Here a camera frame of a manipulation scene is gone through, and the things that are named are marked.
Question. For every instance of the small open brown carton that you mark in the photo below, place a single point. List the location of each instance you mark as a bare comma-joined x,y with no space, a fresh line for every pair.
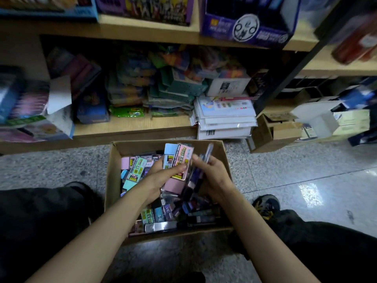
277,133

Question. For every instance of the red cylinder containers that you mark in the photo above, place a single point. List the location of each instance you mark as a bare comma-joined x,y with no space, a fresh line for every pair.
356,41

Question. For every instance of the black and white display box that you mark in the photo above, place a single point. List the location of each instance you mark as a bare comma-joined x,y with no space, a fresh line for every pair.
247,32

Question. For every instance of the purple display box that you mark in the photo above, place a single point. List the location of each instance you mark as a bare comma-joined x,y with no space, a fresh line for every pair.
147,11

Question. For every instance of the wooden shelf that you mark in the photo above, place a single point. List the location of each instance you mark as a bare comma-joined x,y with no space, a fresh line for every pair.
147,32

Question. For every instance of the heap of green teal packs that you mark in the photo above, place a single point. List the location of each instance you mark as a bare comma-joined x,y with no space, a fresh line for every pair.
159,85

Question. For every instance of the brown cardboard box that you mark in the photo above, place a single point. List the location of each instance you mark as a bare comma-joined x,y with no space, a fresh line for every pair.
115,174

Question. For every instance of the person's left hand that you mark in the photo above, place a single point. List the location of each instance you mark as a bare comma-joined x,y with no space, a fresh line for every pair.
158,185

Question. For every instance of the purple black stationery tube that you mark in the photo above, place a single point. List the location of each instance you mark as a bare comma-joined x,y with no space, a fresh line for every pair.
195,179

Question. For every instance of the person's left forearm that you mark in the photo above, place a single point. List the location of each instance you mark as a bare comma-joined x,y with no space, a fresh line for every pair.
94,244

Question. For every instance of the stack of white packets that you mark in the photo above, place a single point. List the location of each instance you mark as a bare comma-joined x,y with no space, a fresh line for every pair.
224,118

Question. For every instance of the person's right forearm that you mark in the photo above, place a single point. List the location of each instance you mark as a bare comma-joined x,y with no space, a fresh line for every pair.
271,244

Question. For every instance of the pile of pencil lead cases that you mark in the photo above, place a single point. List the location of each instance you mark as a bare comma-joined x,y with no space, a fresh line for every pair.
188,212

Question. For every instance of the person's right hand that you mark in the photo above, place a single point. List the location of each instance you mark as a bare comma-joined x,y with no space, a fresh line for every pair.
217,181

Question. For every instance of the white printed carton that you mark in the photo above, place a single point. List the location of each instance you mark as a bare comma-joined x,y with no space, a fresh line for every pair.
228,86

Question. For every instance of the person's right shoe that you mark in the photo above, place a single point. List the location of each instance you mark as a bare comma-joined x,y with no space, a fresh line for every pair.
267,206

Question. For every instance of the blue display box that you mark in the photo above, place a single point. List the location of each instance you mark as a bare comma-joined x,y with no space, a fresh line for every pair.
47,11

